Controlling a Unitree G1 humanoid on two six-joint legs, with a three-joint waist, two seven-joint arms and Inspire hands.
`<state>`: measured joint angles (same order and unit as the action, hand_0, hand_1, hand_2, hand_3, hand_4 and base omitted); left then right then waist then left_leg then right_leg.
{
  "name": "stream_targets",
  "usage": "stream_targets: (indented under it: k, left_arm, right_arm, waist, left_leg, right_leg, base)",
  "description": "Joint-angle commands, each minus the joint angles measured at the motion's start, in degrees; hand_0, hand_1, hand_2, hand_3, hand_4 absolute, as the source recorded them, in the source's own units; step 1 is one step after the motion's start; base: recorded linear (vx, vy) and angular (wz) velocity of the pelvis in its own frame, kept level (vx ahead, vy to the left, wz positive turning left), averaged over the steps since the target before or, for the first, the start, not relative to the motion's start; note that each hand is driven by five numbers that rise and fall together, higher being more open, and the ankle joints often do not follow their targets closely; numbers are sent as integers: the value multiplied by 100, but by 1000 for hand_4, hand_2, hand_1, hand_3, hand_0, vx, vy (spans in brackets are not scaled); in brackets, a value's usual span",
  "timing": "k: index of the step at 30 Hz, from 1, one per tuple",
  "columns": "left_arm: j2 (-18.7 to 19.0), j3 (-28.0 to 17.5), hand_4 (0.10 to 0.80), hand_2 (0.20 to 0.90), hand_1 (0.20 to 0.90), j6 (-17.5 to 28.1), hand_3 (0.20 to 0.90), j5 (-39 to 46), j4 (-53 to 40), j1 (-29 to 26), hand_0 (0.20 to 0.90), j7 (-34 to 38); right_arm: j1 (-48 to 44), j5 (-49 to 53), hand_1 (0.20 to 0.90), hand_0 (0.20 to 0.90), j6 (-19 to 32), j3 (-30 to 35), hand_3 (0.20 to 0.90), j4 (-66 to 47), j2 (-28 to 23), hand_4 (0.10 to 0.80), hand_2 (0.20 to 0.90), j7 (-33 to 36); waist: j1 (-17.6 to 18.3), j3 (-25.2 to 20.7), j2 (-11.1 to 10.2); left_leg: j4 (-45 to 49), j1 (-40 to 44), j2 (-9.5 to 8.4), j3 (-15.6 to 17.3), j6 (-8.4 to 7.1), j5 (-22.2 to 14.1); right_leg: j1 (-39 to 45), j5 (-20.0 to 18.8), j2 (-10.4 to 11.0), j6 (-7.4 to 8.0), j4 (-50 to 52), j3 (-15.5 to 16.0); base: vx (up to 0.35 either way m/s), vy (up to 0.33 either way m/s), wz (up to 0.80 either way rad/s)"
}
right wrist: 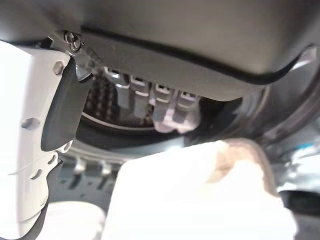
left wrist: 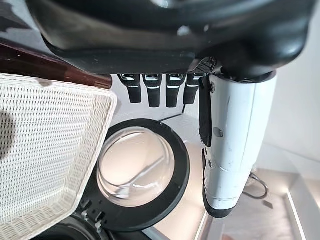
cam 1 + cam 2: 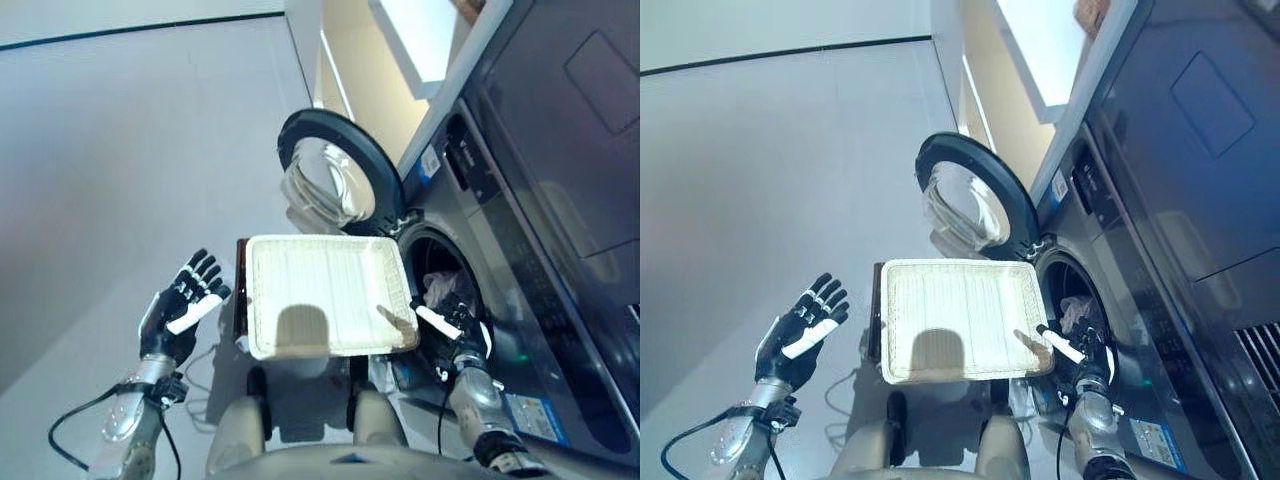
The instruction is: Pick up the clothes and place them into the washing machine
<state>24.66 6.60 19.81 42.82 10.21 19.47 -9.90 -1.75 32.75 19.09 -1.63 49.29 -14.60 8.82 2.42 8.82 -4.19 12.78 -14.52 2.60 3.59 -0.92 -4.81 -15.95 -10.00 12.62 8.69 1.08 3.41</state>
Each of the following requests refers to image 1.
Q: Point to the cream wicker laundry basket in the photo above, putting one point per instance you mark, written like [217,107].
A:
[187,195]

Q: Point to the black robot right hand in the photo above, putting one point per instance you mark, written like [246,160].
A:
[175,32]

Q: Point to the grey front-load washing machine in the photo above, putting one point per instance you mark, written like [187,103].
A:
[275,120]

